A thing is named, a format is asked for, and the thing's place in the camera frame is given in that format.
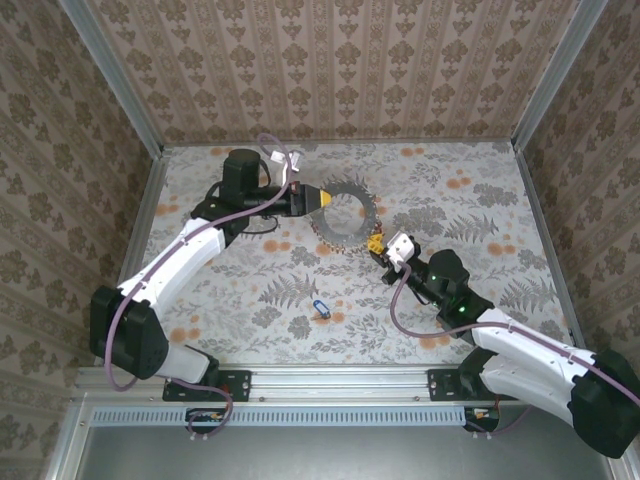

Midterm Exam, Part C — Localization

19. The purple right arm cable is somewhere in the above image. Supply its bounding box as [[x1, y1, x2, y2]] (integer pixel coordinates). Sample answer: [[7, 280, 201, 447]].
[[391, 263, 640, 437]]

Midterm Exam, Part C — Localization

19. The grey slotted cable duct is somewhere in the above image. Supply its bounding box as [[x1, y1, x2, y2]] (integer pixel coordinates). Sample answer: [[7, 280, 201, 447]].
[[92, 405, 474, 427]]

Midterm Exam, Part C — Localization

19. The grey metal sheet panel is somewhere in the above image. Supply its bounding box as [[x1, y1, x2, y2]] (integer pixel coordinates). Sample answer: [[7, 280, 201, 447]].
[[74, 424, 621, 480]]

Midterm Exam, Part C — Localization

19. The aluminium side rail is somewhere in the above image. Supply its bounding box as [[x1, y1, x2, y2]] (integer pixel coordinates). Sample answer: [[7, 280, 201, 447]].
[[94, 147, 171, 366], [514, 149, 591, 364]]

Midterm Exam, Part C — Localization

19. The long aluminium base rail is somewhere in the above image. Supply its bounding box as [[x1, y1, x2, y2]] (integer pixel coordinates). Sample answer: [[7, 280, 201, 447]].
[[74, 364, 621, 404]]

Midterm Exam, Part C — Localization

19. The aluminium corner post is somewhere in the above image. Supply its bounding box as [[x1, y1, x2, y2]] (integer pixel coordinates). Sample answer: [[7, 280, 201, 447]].
[[57, 0, 166, 156], [512, 0, 609, 151]]

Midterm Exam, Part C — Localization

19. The thin aluminium wall rail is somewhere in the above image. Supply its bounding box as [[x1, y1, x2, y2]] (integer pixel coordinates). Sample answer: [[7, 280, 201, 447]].
[[162, 139, 516, 149]]

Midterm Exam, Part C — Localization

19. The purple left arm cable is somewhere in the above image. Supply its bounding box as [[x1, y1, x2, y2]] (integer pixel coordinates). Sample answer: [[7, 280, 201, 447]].
[[104, 133, 296, 442]]

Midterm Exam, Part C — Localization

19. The large metal keyring with keys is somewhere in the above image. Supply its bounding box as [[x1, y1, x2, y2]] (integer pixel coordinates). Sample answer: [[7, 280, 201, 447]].
[[309, 175, 385, 257]]

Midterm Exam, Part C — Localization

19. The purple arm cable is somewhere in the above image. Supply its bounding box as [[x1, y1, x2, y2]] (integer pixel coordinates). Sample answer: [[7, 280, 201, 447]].
[[104, 133, 296, 442], [391, 263, 640, 437]]

